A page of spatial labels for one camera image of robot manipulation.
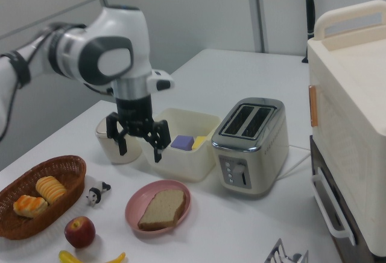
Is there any small panda figurine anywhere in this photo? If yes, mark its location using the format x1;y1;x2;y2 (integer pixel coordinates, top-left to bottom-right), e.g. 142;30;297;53
86;180;112;206

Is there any cream toy oven cabinet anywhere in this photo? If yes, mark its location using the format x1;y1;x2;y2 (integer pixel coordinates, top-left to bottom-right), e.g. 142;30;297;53
306;0;386;259

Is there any small cream trash bin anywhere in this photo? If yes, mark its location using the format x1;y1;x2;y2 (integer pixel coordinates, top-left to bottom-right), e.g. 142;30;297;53
95;116;142;164

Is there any brown wicker basket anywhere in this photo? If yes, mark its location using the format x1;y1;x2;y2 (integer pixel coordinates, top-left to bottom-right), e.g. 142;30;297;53
0;154;87;241

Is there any orange glazed bread bun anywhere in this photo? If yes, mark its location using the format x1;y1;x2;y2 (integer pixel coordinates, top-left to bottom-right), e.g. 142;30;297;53
13;194;49;218

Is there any red apple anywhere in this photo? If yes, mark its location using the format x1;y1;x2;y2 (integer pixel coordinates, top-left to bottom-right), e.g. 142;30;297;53
64;216;97;249

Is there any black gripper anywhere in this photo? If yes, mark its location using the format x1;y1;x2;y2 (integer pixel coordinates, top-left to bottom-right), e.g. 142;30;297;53
105;94;171;163

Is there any purple block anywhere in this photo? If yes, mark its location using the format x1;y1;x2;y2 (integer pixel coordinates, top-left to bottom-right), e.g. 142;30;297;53
170;135;195;151

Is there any yellow block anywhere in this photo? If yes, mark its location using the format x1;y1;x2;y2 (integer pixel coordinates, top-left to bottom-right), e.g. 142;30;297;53
191;136;209;151

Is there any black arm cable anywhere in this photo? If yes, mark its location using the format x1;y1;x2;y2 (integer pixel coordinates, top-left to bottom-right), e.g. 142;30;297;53
0;23;88;142

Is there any white toaster power cable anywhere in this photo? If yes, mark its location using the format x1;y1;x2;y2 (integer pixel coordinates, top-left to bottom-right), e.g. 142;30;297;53
276;144;311;182

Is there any black camera stand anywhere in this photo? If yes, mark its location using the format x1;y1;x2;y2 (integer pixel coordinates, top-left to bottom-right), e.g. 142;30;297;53
302;0;316;64

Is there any cream two-slot toaster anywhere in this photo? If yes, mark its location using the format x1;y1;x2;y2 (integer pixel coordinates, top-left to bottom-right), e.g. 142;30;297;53
210;97;290;199

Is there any silver metal toast rack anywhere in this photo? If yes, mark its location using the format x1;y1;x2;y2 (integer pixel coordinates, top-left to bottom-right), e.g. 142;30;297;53
264;238;310;263

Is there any yellow toy banana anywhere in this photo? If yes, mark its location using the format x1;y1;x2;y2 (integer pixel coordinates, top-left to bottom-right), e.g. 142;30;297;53
58;250;127;263

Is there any pink plate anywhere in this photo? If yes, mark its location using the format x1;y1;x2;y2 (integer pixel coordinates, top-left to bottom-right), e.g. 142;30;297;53
124;179;192;236

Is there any striped yellow bread roll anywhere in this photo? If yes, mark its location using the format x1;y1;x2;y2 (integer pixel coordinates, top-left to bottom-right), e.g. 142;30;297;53
35;176;67;205

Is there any white plastic storage container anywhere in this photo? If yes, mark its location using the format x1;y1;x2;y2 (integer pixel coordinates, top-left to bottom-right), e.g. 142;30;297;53
141;107;223;184

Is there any toast bread slice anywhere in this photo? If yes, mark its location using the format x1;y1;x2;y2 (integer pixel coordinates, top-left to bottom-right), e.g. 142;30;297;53
137;189;186;232

